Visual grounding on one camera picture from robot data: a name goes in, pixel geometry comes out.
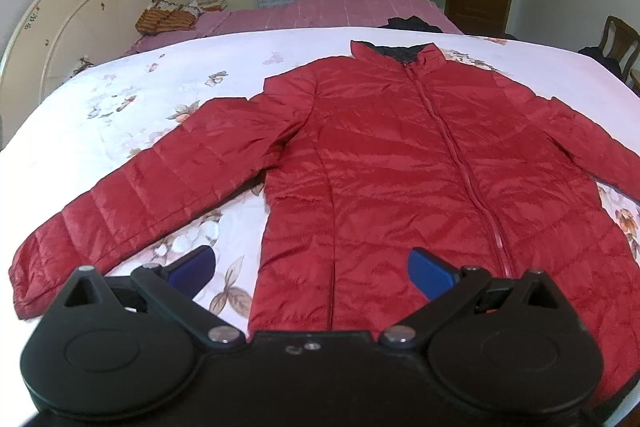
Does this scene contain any red quilted puffer jacket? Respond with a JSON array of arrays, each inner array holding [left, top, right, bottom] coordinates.
[[9, 41, 639, 404]]

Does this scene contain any white floral bed sheet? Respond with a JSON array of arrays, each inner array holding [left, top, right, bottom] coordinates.
[[1, 27, 639, 426]]

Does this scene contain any black garment on bed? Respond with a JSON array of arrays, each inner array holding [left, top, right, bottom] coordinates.
[[382, 15, 442, 34]]

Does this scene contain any orange patterned pillow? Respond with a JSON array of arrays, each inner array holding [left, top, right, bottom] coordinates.
[[134, 0, 202, 36]]

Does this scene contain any pink checked bed cover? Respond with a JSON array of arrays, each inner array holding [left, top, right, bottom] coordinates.
[[126, 0, 461, 55]]

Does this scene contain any cream arched headboard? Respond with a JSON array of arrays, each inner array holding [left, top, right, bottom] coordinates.
[[1, 0, 184, 144]]

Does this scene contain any dark wooden chair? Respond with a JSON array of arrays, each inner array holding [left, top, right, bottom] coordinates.
[[578, 15, 640, 83]]

